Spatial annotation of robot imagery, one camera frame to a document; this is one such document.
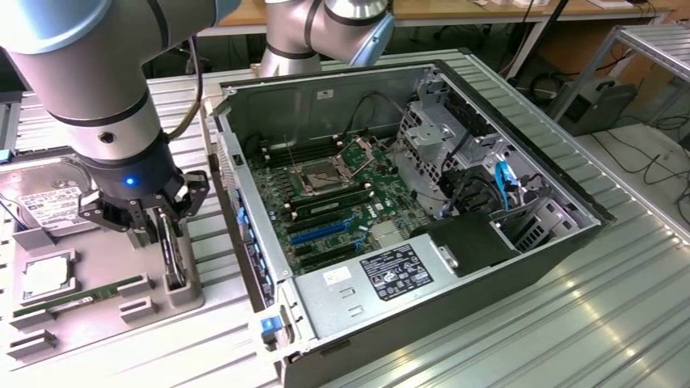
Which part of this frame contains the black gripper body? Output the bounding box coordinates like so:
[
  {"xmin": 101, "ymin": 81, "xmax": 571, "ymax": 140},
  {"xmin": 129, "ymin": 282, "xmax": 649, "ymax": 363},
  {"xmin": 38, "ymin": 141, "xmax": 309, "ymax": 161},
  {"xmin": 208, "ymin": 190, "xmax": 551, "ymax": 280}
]
[{"xmin": 74, "ymin": 139, "xmax": 185, "ymax": 205}]

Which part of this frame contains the silver hard disk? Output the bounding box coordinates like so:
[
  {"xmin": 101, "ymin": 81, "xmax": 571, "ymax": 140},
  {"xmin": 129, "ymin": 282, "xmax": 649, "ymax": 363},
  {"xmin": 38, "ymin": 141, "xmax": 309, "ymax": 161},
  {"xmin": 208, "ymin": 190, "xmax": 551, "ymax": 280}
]
[{"xmin": 0, "ymin": 156, "xmax": 103, "ymax": 238}]

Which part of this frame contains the grey parts rack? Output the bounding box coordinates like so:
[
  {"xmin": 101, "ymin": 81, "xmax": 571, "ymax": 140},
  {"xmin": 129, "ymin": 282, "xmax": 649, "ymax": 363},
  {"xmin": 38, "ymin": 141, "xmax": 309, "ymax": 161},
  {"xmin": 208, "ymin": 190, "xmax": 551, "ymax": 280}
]
[{"xmin": 0, "ymin": 155, "xmax": 205, "ymax": 363}]

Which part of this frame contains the silver CPU chip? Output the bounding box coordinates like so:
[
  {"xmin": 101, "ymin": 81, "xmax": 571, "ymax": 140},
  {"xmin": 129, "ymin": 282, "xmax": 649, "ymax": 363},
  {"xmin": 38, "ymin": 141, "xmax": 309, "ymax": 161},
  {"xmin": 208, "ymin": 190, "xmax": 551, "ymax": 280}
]
[{"xmin": 19, "ymin": 258, "xmax": 79, "ymax": 304}]

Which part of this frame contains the black RAM slot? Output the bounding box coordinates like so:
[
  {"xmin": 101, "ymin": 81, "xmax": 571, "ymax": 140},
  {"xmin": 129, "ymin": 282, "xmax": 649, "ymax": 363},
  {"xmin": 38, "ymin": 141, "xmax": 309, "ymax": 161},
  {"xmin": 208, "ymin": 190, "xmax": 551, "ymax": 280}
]
[
  {"xmin": 266, "ymin": 149, "xmax": 345, "ymax": 168},
  {"xmin": 260, "ymin": 135, "xmax": 338, "ymax": 153},
  {"xmin": 262, "ymin": 140, "xmax": 341, "ymax": 158},
  {"xmin": 289, "ymin": 201, "xmax": 373, "ymax": 222},
  {"xmin": 278, "ymin": 181, "xmax": 370, "ymax": 204},
  {"xmin": 265, "ymin": 144, "xmax": 344, "ymax": 162}
]

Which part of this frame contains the black expansion slot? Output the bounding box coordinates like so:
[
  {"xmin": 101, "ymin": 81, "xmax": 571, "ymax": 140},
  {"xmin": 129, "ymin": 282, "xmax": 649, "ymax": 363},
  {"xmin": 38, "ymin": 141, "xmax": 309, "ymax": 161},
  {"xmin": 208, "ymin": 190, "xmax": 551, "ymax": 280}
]
[
  {"xmin": 284, "ymin": 212, "xmax": 346, "ymax": 236},
  {"xmin": 294, "ymin": 241, "xmax": 361, "ymax": 268}
]

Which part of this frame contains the CPU socket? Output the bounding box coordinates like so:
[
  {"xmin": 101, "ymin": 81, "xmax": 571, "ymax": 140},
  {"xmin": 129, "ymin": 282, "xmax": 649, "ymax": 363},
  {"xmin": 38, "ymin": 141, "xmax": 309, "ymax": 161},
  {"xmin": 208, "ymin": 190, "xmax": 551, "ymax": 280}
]
[{"xmin": 293, "ymin": 160, "xmax": 356, "ymax": 197}]

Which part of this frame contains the blue expansion slot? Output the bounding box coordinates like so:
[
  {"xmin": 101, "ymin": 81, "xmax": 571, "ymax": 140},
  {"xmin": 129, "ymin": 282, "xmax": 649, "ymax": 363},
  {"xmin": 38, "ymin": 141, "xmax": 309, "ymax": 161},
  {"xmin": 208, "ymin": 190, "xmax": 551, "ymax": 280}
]
[{"xmin": 288, "ymin": 220, "xmax": 356, "ymax": 246}]

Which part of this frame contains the installed green RAM stick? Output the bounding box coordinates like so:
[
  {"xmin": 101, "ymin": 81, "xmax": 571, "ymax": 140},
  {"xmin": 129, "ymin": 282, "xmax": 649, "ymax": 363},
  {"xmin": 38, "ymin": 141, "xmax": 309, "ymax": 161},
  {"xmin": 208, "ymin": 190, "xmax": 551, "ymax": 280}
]
[{"xmin": 293, "ymin": 192, "xmax": 376, "ymax": 216}]

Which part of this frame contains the green motherboard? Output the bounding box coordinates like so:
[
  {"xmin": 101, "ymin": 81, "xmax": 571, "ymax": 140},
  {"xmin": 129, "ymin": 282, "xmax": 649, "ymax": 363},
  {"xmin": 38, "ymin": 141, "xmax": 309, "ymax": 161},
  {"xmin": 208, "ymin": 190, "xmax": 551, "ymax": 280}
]
[{"xmin": 248, "ymin": 135, "xmax": 432, "ymax": 276}]

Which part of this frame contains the open metal socket cover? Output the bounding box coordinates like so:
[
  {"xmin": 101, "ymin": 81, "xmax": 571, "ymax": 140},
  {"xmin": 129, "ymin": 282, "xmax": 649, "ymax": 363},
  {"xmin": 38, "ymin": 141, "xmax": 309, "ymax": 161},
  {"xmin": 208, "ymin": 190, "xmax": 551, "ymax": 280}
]
[{"xmin": 336, "ymin": 137, "xmax": 384, "ymax": 177}]

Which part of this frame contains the blue case latch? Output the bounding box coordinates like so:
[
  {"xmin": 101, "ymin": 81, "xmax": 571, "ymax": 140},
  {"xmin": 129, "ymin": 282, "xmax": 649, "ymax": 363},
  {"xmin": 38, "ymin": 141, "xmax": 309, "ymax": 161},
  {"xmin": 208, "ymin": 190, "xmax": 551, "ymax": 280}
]
[{"xmin": 258, "ymin": 317, "xmax": 284, "ymax": 339}]

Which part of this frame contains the grey power supply unit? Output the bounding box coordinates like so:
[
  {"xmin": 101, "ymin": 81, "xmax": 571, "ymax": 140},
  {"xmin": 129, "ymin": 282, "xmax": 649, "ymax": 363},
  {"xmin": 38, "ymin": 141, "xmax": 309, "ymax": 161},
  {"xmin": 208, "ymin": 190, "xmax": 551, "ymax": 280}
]
[{"xmin": 293, "ymin": 238, "xmax": 464, "ymax": 340}]

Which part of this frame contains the black open PC case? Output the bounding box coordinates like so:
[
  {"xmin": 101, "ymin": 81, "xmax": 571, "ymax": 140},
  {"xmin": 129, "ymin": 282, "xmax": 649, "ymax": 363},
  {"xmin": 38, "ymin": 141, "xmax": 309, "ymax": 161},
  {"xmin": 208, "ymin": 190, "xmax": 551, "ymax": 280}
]
[{"xmin": 202, "ymin": 59, "xmax": 616, "ymax": 388}]

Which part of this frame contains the silver metal disk bay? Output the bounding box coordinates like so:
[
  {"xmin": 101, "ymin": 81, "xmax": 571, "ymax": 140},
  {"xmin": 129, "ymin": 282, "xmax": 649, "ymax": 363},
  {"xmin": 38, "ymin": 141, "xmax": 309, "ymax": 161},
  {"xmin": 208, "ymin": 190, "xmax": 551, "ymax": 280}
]
[{"xmin": 394, "ymin": 66, "xmax": 511, "ymax": 203}]

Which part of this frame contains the wooden desk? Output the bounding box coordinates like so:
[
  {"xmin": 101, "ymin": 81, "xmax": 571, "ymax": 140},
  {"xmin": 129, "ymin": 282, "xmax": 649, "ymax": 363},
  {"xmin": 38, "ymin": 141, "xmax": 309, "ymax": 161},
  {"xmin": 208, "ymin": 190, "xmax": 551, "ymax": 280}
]
[{"xmin": 196, "ymin": 0, "xmax": 672, "ymax": 40}]

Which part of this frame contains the black box device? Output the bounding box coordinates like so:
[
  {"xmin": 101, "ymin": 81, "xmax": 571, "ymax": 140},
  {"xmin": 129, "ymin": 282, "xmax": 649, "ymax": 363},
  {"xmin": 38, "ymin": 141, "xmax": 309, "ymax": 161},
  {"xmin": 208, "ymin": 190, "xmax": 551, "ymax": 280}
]
[{"xmin": 557, "ymin": 78, "xmax": 640, "ymax": 137}]

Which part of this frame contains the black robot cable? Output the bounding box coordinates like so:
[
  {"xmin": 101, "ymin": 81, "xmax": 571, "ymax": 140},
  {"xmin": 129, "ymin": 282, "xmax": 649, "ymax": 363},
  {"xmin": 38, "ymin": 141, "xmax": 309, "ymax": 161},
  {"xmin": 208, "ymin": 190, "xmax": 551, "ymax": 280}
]
[{"xmin": 164, "ymin": 34, "xmax": 204, "ymax": 141}]

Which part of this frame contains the black wire in case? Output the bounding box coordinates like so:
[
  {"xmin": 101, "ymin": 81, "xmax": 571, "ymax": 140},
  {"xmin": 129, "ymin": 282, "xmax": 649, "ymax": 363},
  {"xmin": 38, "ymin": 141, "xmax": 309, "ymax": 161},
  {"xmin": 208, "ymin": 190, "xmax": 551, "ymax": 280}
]
[{"xmin": 341, "ymin": 91, "xmax": 402, "ymax": 141}]

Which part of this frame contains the blue data wire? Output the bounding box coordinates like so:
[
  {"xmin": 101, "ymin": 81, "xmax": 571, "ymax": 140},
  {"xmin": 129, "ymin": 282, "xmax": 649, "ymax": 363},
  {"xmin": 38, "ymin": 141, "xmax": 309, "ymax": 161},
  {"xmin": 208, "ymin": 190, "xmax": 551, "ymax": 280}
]
[{"xmin": 492, "ymin": 159, "xmax": 513, "ymax": 213}]

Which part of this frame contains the black coiled cable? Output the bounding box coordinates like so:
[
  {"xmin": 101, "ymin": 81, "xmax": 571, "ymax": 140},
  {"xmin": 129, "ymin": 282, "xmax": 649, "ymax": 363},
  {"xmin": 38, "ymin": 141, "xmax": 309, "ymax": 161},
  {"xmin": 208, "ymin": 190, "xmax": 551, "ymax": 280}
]
[{"xmin": 529, "ymin": 72, "xmax": 561, "ymax": 104}]

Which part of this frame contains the black floor cable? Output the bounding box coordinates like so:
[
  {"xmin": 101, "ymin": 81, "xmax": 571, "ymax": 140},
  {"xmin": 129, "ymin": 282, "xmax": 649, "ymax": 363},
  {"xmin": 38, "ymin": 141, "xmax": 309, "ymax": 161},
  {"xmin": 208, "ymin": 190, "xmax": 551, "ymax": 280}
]
[{"xmin": 585, "ymin": 115, "xmax": 690, "ymax": 191}]

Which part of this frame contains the aluminium frame shelf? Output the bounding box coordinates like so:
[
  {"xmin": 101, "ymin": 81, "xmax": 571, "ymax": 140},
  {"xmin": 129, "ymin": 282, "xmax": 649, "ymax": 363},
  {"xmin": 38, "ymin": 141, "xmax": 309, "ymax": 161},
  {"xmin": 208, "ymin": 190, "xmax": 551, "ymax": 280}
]
[{"xmin": 548, "ymin": 23, "xmax": 690, "ymax": 122}]

